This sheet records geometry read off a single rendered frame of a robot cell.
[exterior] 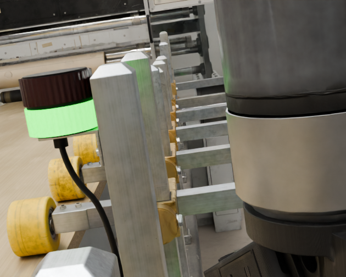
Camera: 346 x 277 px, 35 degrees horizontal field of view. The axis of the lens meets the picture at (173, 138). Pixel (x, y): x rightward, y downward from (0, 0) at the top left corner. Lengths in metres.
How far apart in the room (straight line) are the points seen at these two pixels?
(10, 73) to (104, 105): 2.71
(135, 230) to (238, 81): 0.27
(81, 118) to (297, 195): 0.26
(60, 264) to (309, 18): 0.13
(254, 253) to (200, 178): 2.98
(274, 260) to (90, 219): 0.54
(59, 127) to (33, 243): 0.37
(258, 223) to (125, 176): 0.24
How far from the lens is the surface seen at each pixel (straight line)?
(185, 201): 0.77
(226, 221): 3.21
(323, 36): 0.20
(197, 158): 1.01
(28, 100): 0.45
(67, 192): 1.02
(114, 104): 0.45
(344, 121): 0.21
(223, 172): 3.12
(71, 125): 0.44
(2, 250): 0.88
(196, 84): 2.24
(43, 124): 0.45
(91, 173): 1.03
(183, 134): 1.25
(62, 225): 0.79
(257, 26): 0.21
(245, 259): 0.29
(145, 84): 0.69
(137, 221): 0.47
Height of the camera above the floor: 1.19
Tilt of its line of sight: 11 degrees down
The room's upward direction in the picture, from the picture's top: 8 degrees counter-clockwise
